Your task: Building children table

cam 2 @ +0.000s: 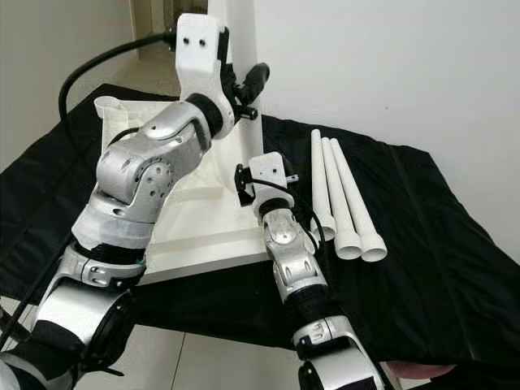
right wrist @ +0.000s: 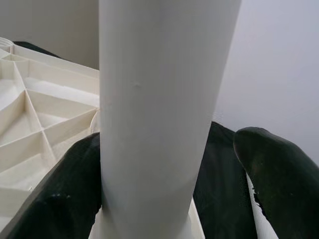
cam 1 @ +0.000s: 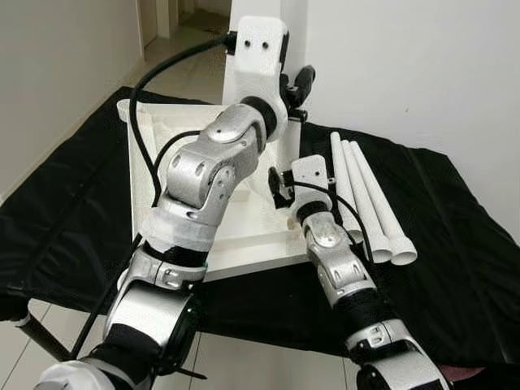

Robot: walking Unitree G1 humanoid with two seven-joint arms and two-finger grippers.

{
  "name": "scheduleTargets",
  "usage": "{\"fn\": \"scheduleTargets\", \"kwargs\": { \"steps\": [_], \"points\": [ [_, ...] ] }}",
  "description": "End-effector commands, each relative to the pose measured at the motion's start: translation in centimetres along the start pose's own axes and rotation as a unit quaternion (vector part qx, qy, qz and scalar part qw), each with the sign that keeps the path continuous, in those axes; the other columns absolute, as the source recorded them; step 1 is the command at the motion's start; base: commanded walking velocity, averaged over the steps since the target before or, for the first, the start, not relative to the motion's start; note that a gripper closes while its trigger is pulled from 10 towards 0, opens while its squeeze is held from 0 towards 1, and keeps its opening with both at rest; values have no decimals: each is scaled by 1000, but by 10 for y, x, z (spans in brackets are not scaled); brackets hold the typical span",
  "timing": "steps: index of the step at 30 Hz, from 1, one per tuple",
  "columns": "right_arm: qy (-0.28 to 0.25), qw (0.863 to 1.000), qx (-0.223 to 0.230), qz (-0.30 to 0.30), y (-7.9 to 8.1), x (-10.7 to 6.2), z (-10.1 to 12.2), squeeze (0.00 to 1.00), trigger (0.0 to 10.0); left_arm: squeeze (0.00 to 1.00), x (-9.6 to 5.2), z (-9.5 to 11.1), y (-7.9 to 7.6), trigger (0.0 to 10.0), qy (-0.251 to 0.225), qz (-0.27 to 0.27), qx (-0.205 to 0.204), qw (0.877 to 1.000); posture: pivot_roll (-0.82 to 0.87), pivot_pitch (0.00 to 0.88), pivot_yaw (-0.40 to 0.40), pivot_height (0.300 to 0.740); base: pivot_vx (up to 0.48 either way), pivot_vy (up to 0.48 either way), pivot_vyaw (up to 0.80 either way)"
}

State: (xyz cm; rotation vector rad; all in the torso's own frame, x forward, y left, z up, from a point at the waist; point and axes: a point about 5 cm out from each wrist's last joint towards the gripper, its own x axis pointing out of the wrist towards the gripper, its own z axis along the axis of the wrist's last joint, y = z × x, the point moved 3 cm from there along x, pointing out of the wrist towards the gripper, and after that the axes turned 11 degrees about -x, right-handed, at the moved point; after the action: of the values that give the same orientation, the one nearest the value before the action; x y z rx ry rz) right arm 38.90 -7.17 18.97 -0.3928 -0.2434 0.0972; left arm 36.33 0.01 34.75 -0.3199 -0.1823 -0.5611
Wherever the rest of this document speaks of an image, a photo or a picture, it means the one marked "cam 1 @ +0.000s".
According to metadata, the black table cloth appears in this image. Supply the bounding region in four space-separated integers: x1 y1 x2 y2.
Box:
0 85 520 366

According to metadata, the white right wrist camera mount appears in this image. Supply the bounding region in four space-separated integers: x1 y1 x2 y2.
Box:
290 154 334 224

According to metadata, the white plastic table top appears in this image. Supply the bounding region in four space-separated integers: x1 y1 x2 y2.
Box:
116 97 330 283

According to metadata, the black metal table leg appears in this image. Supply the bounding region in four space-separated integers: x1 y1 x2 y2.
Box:
16 313 74 363

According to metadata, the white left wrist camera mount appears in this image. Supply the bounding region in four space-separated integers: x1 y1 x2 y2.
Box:
228 16 291 139

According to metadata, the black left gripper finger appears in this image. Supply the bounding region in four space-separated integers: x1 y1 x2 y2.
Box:
291 66 317 109

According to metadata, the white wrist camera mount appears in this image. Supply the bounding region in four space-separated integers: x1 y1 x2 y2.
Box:
290 154 334 224
228 16 291 139

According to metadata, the pink cloth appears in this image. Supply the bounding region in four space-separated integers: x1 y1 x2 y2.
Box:
443 366 488 384

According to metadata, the white door frame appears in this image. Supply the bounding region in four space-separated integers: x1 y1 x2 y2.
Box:
138 0 180 41

